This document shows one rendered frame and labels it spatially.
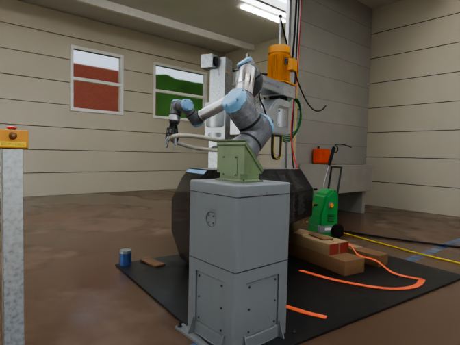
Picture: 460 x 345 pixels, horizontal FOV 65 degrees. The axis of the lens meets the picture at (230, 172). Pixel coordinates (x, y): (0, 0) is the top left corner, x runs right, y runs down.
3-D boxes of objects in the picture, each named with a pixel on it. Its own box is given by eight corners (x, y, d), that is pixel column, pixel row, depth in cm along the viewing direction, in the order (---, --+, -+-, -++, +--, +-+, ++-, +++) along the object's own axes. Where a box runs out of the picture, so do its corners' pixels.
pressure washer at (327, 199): (327, 231, 475) (329, 165, 470) (343, 237, 442) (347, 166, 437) (304, 233, 463) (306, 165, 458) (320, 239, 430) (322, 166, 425)
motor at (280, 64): (272, 87, 405) (273, 52, 402) (298, 85, 387) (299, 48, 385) (260, 83, 381) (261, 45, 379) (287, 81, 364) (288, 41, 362)
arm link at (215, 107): (270, 84, 257) (196, 123, 287) (261, 69, 251) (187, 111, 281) (269, 91, 248) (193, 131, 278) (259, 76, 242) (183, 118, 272)
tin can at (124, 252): (131, 265, 309) (131, 250, 309) (119, 266, 307) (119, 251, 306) (131, 262, 319) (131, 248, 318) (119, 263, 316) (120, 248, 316)
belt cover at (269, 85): (274, 103, 407) (274, 88, 406) (295, 102, 393) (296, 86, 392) (226, 90, 327) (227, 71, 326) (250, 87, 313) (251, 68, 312)
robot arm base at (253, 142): (261, 167, 194) (270, 154, 199) (244, 140, 185) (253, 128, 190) (237, 167, 208) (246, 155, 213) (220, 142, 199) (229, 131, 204)
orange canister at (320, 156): (309, 165, 620) (309, 146, 618) (326, 165, 652) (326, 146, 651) (320, 165, 603) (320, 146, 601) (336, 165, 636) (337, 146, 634)
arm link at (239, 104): (259, 120, 192) (264, 69, 252) (241, 94, 184) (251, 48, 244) (235, 133, 198) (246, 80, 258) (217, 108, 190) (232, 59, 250)
